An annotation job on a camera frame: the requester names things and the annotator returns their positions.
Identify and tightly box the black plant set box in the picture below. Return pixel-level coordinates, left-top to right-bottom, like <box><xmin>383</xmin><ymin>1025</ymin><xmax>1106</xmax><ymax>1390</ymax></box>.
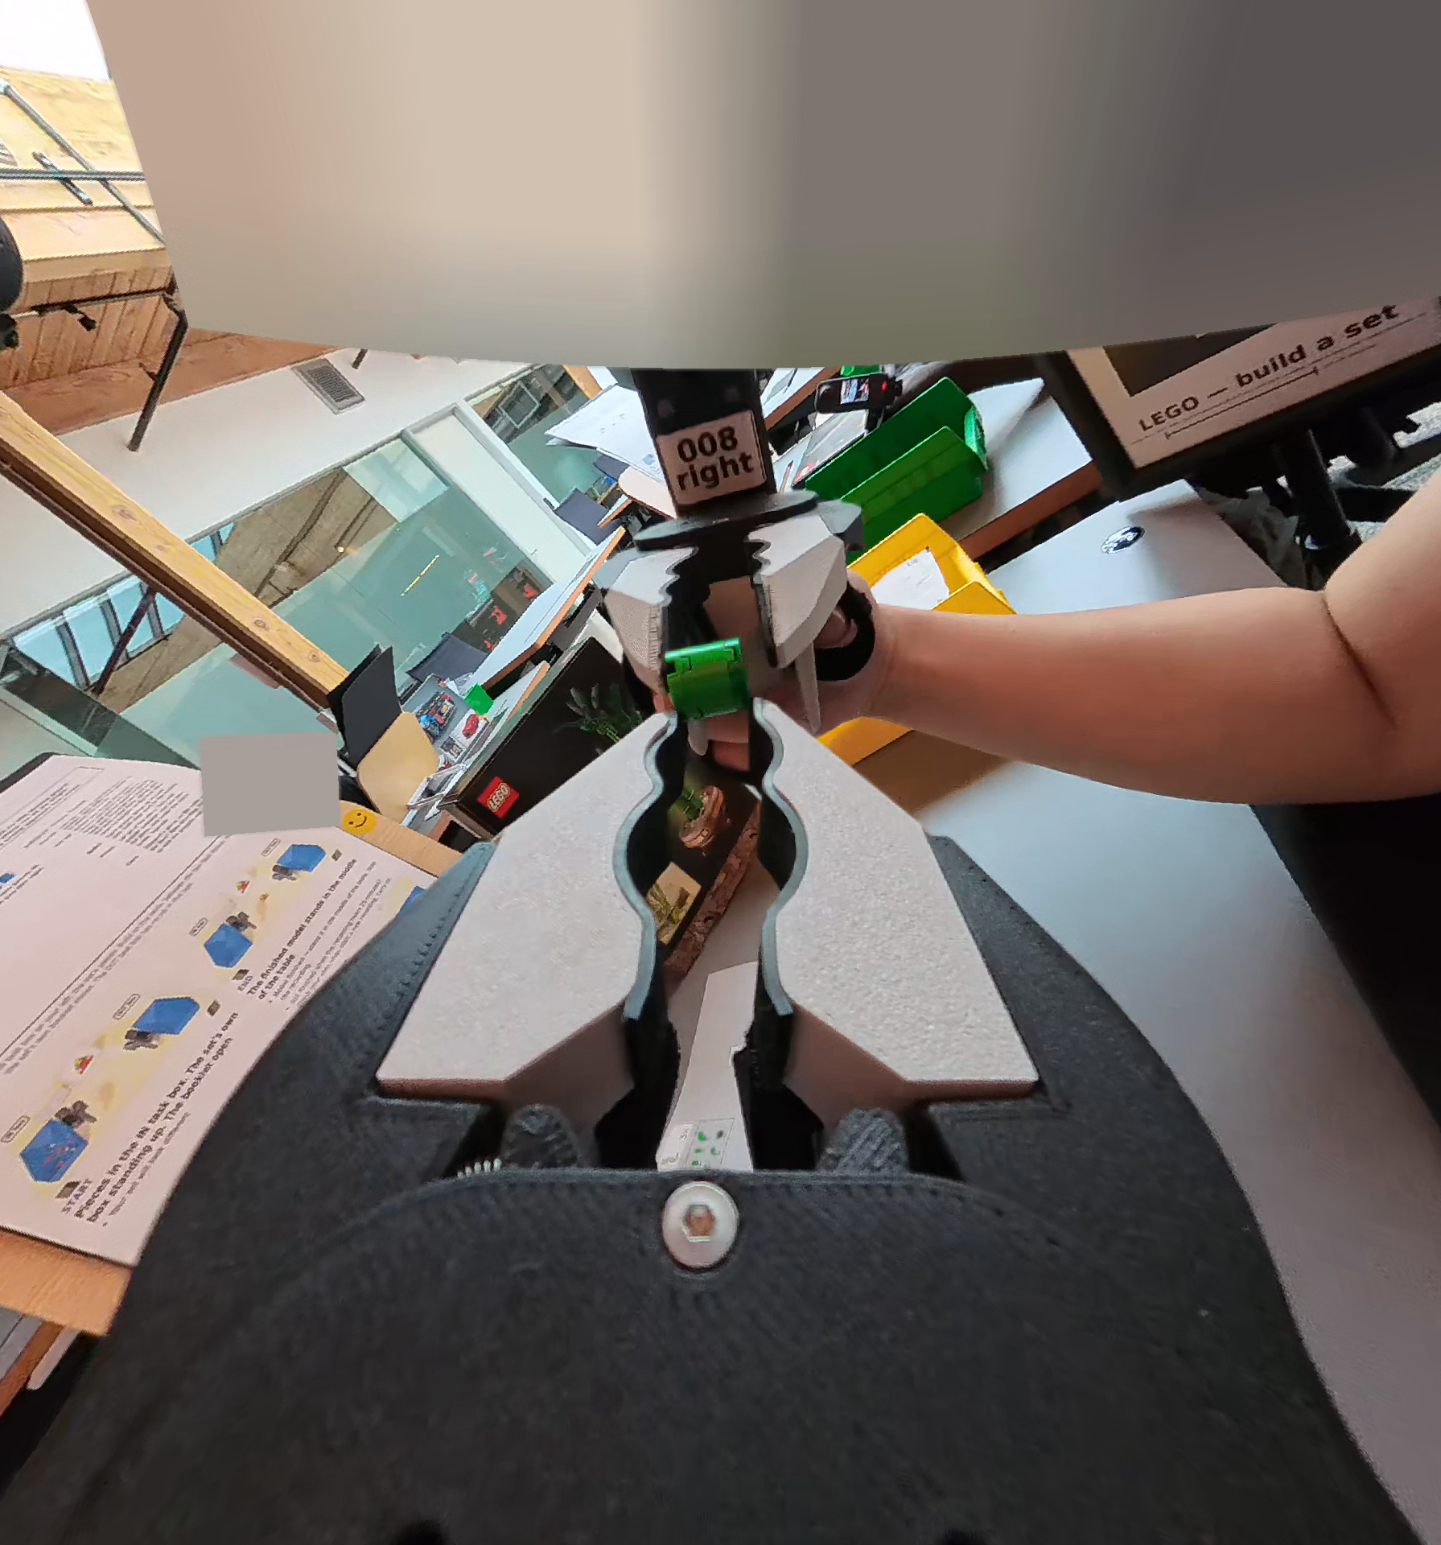
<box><xmin>437</xmin><ymin>637</ymin><xmax>764</xmax><ymax>981</ymax></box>

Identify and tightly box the person's right forearm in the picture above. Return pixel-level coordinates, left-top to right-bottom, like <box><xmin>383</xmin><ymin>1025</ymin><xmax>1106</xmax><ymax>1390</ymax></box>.
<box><xmin>895</xmin><ymin>403</ymin><xmax>1441</xmax><ymax>803</ymax></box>

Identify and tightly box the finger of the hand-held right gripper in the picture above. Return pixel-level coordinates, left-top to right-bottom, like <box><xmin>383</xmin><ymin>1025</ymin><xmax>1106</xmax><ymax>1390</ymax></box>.
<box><xmin>744</xmin><ymin>519</ymin><xmax>852</xmax><ymax>734</ymax></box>
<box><xmin>603</xmin><ymin>546</ymin><xmax>692</xmax><ymax>676</ymax></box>

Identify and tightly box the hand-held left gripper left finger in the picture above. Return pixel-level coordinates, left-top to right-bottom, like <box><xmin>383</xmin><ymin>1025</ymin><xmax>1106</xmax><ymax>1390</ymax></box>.
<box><xmin>373</xmin><ymin>712</ymin><xmax>683</xmax><ymax>1170</ymax></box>

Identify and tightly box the instruction booklet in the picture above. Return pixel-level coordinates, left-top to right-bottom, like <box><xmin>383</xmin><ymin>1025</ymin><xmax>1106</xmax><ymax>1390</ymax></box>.
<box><xmin>654</xmin><ymin>960</ymin><xmax>762</xmax><ymax>1172</ymax></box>

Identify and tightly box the green plastic bin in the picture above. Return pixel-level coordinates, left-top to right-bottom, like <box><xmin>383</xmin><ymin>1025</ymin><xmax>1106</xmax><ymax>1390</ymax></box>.
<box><xmin>798</xmin><ymin>376</ymin><xmax>990</xmax><ymax>544</ymax></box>

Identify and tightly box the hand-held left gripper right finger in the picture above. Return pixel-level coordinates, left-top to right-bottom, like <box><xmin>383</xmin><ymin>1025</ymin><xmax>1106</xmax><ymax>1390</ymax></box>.
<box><xmin>737</xmin><ymin>705</ymin><xmax>1044</xmax><ymax>1170</ymax></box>

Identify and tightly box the person's right hand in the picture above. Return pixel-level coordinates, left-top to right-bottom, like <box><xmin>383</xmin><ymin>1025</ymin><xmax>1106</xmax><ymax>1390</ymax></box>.
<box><xmin>675</xmin><ymin>573</ymin><xmax>903</xmax><ymax>774</ymax></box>

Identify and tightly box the green brick assembly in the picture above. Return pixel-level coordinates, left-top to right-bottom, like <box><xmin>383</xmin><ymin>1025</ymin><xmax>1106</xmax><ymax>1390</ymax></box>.
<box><xmin>663</xmin><ymin>639</ymin><xmax>756</xmax><ymax>724</ymax></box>

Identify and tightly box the yellow plastic bin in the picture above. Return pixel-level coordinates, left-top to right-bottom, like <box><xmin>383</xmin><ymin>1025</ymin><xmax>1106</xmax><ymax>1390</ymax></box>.
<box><xmin>818</xmin><ymin>512</ymin><xmax>1017</xmax><ymax>768</ymax></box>

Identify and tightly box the black framed tag sign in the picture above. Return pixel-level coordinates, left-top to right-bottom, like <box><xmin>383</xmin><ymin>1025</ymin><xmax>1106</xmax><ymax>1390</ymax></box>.
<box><xmin>1034</xmin><ymin>293</ymin><xmax>1441</xmax><ymax>556</ymax></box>

